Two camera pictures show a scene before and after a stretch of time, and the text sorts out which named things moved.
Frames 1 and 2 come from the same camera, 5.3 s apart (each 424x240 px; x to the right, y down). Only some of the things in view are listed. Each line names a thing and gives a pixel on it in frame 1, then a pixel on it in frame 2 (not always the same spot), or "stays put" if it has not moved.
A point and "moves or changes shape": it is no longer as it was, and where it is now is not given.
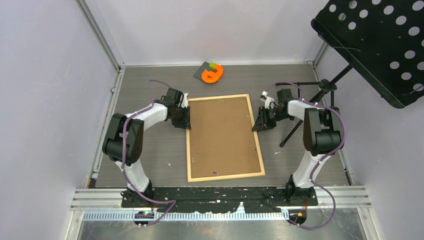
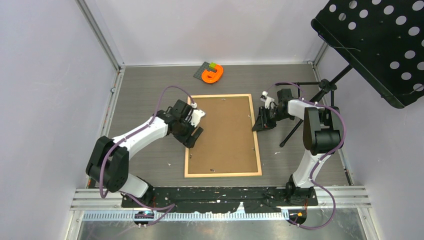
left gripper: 185,123 -> 189,142
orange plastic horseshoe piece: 211,77 stays put
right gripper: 262,122 stays put
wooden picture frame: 262,173 moves or changes shape
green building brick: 212,65 stays put
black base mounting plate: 214,199 stays put
